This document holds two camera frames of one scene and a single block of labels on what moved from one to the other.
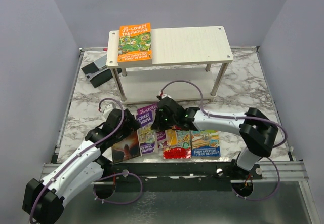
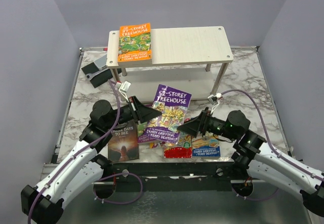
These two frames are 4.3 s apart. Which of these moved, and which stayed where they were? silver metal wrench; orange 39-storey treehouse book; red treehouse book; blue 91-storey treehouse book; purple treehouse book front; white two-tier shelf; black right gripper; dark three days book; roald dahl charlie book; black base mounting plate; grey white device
Moved: black right gripper; roald dahl charlie book; purple treehouse book front
Stayed: grey white device; black base mounting plate; blue 91-storey treehouse book; red treehouse book; orange 39-storey treehouse book; white two-tier shelf; dark three days book; silver metal wrench
